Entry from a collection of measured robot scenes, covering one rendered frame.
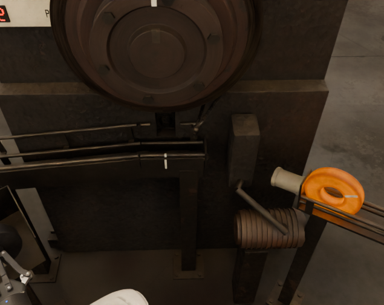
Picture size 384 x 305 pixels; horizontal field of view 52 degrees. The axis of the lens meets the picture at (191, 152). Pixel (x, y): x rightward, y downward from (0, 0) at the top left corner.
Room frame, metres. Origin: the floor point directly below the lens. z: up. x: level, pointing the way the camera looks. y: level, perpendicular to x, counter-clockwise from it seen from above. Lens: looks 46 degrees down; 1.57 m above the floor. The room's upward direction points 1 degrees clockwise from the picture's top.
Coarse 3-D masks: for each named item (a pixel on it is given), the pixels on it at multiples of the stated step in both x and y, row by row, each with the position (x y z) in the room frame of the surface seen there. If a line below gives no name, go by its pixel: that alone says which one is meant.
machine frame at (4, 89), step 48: (288, 0) 0.97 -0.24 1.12; (336, 0) 0.98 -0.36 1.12; (0, 48) 0.94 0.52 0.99; (48, 48) 0.95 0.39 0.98; (288, 48) 0.97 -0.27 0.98; (0, 96) 0.89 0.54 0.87; (48, 96) 0.89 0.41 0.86; (96, 96) 0.90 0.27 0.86; (240, 96) 0.91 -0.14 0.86; (288, 96) 0.92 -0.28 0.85; (48, 144) 0.89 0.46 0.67; (96, 144) 0.90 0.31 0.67; (288, 144) 0.92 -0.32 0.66; (48, 192) 0.89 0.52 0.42; (96, 192) 0.90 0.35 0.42; (144, 192) 0.90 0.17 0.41; (288, 192) 0.92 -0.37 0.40; (48, 240) 0.91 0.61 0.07; (96, 240) 0.89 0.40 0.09; (144, 240) 0.90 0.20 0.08
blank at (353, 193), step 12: (324, 168) 0.72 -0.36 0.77; (336, 168) 0.71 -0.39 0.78; (312, 180) 0.70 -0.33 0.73; (324, 180) 0.69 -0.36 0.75; (336, 180) 0.67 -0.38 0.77; (348, 180) 0.66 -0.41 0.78; (312, 192) 0.70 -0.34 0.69; (324, 192) 0.70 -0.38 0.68; (348, 192) 0.65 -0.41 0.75; (360, 192) 0.65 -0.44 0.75; (336, 204) 0.66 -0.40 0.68; (348, 204) 0.64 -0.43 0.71; (360, 204) 0.63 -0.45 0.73
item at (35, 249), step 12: (0, 192) 0.67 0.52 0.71; (0, 204) 0.66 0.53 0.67; (12, 204) 0.68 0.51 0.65; (0, 216) 0.65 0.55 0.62; (12, 216) 0.66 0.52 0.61; (24, 216) 0.58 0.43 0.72; (24, 228) 0.62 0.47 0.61; (24, 240) 0.58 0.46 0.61; (36, 240) 0.52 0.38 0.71; (24, 252) 0.54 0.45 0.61; (36, 252) 0.54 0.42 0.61; (24, 264) 0.51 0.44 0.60; (36, 264) 0.51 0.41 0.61; (0, 276) 0.48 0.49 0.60; (12, 276) 0.48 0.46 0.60; (36, 300) 0.53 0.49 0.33; (60, 300) 0.67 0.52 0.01
